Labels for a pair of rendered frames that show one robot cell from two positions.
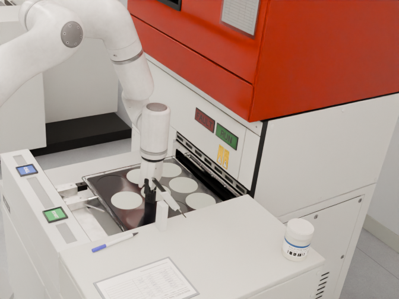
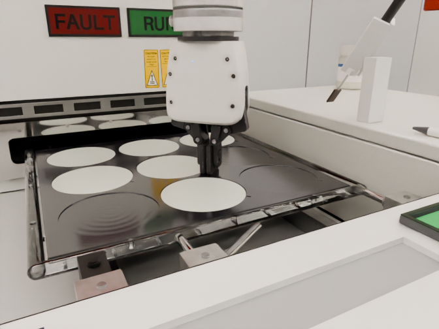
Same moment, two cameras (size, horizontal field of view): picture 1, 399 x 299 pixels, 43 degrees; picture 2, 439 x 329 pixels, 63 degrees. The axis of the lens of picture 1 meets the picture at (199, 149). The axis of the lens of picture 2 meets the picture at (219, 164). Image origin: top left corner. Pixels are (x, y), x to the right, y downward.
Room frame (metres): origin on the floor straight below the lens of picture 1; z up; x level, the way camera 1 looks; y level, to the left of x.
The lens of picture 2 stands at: (1.25, 0.60, 1.07)
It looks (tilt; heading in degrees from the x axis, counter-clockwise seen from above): 19 degrees down; 279
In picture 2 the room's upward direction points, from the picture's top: straight up
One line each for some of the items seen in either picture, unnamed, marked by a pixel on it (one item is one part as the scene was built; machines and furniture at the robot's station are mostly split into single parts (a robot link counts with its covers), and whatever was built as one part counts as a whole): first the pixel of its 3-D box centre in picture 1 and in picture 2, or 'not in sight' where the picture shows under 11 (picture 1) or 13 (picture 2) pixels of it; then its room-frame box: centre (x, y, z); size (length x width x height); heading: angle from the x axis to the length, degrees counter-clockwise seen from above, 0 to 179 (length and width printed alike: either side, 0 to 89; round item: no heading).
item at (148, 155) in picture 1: (154, 150); (206, 23); (1.34, 0.14, 1.09); 0.09 x 0.08 x 0.03; 168
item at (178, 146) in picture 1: (205, 177); (126, 137); (1.53, -0.03, 0.89); 0.44 x 0.02 x 0.10; 37
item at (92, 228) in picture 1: (82, 224); not in sight; (1.22, 0.33, 0.87); 0.36 x 0.08 x 0.03; 37
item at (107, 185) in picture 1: (155, 192); (172, 167); (1.39, 0.13, 0.90); 0.34 x 0.34 x 0.01; 37
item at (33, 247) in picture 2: (130, 167); (31, 192); (1.54, 0.24, 0.90); 0.37 x 0.01 x 0.01; 127
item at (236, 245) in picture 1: (194, 276); (409, 151); (1.02, -0.03, 0.89); 0.62 x 0.35 x 0.14; 127
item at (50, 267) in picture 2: (105, 206); (234, 221); (1.28, 0.27, 0.90); 0.38 x 0.01 x 0.01; 37
